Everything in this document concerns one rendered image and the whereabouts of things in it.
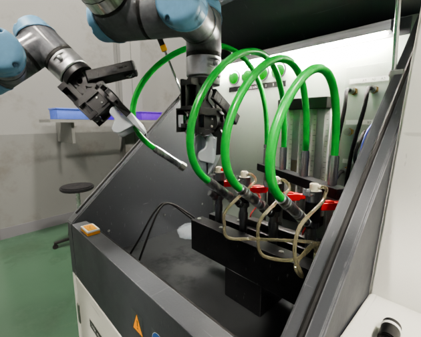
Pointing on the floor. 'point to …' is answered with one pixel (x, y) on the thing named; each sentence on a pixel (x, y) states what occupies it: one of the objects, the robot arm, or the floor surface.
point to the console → (412, 187)
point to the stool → (75, 198)
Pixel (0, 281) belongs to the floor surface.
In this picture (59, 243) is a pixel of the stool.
